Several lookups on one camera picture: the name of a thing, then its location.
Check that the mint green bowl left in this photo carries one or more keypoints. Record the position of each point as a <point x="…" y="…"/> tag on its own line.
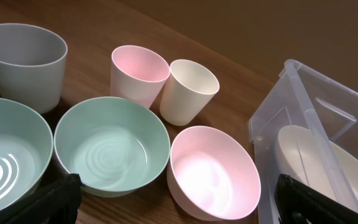
<point x="26" y="146"/>

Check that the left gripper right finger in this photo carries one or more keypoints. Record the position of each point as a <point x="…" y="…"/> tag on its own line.
<point x="299" y="204"/>

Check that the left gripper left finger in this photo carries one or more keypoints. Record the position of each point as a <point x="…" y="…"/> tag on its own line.
<point x="55" y="203"/>

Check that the grey plastic cup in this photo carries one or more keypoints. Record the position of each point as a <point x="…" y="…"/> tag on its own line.
<point x="32" y="65"/>

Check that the clear plastic storage container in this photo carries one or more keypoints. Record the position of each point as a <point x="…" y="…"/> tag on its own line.
<point x="329" y="110"/>

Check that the mint green bowl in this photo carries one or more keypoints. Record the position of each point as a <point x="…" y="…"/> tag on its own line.
<point x="26" y="146"/>
<point x="116" y="146"/>

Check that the mint green bowl right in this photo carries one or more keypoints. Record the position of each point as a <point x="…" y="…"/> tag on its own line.
<point x="116" y="146"/>

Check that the pink plastic cup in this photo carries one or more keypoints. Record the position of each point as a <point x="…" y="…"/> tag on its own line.
<point x="137" y="74"/>

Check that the cream plastic cup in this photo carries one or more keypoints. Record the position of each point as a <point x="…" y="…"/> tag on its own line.
<point x="188" y="90"/>

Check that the pink plastic bowl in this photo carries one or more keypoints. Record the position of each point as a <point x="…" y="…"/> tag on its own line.
<point x="211" y="176"/>

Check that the cream plate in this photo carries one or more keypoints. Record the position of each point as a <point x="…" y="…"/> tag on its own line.
<point x="296" y="156"/>

